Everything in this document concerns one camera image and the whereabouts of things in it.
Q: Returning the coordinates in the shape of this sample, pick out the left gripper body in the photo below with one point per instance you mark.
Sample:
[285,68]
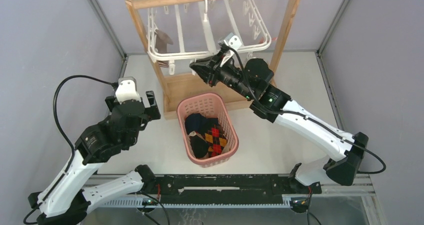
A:
[134,136]

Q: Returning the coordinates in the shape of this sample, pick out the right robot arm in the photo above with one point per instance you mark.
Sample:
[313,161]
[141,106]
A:
[344,151]

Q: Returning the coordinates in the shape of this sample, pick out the brown patterned sock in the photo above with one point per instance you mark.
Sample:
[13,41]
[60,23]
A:
[217,141]

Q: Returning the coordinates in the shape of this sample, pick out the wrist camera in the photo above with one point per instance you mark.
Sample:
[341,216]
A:
[231,41]
[127,90]

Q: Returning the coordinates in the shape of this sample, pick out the black mounting rail base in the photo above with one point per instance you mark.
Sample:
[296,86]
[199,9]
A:
[230,190]

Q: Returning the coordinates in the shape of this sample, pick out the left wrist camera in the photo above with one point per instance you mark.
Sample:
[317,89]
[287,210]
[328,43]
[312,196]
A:
[127,90]

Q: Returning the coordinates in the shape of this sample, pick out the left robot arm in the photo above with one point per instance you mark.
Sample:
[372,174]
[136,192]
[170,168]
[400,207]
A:
[66,201]

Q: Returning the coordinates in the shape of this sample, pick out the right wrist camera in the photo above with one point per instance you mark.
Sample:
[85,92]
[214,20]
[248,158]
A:
[231,41]

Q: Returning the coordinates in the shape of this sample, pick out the pink plastic basket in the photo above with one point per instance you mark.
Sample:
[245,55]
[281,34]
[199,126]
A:
[209,105]

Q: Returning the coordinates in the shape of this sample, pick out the white plastic clip hanger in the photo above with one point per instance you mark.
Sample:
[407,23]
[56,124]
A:
[195,28]

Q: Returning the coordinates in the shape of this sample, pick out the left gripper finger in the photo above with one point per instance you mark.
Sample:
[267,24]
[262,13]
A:
[110,102]
[152,111]

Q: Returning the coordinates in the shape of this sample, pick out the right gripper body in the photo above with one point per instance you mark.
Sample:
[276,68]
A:
[226,73]

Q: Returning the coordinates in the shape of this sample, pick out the black red cuff sock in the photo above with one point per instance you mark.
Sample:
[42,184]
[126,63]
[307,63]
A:
[196,122]

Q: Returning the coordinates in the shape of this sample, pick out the plain black sock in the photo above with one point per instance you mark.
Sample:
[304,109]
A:
[199,146]

